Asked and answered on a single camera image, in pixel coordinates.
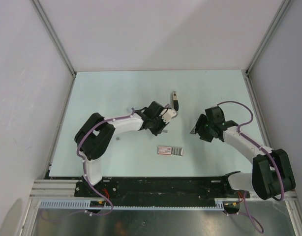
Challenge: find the aluminium frame post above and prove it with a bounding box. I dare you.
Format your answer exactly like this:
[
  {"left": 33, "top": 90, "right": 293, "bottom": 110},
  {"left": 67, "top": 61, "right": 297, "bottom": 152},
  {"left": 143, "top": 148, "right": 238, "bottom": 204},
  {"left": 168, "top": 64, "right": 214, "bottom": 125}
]
[
  {"left": 245, "top": 0, "right": 293, "bottom": 76},
  {"left": 30, "top": 0, "right": 77, "bottom": 77}
]

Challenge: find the right aluminium frame post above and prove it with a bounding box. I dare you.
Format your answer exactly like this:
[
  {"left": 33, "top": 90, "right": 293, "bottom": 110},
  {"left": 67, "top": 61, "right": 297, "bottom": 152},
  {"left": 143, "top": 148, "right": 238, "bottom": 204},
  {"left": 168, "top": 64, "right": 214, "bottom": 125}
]
[{"left": 245, "top": 0, "right": 293, "bottom": 76}]

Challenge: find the left aluminium frame post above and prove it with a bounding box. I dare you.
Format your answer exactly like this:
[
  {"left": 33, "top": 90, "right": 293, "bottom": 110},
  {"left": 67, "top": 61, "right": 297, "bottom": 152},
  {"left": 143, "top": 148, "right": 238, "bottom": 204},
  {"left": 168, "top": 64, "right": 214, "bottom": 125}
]
[{"left": 30, "top": 0, "right": 77, "bottom": 77}]

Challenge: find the white slotted cable duct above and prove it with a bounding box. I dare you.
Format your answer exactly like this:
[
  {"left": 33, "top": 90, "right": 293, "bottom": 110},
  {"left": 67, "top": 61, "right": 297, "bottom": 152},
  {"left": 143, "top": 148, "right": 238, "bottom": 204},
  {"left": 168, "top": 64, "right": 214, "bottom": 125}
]
[{"left": 39, "top": 199, "right": 238, "bottom": 211}]

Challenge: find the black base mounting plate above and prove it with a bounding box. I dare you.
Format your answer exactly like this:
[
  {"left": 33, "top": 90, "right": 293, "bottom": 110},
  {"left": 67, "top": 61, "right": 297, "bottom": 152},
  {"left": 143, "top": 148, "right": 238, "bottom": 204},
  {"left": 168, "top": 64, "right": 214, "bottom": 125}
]
[{"left": 74, "top": 176, "right": 244, "bottom": 206}]

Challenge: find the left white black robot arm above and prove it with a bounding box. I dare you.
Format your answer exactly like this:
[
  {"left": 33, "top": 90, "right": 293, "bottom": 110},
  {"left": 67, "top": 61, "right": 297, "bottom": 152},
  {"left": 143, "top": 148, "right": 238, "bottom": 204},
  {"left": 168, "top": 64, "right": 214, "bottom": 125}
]
[{"left": 74, "top": 101, "right": 178, "bottom": 197}]

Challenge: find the beige black handled stapler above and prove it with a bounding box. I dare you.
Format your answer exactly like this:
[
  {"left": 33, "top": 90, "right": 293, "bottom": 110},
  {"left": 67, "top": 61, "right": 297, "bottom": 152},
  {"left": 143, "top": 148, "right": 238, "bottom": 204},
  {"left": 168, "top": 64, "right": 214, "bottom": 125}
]
[{"left": 172, "top": 91, "right": 179, "bottom": 112}]

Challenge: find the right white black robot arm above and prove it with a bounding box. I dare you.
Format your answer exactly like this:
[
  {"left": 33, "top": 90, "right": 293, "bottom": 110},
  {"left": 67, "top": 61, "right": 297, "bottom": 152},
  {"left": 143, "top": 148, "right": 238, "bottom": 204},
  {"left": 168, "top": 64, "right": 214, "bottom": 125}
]
[{"left": 191, "top": 106, "right": 296, "bottom": 201}]

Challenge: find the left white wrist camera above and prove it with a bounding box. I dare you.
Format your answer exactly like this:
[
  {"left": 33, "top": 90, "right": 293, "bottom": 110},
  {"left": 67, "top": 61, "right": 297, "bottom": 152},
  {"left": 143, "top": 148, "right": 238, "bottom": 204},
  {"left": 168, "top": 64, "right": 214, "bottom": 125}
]
[{"left": 160, "top": 108, "right": 177, "bottom": 124}]

